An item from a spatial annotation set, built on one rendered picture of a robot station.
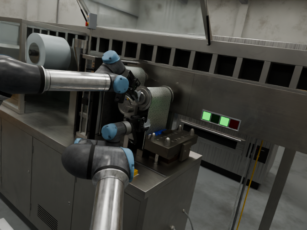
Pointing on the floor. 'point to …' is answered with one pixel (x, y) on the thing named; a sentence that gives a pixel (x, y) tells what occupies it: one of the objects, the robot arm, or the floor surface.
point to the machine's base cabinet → (78, 188)
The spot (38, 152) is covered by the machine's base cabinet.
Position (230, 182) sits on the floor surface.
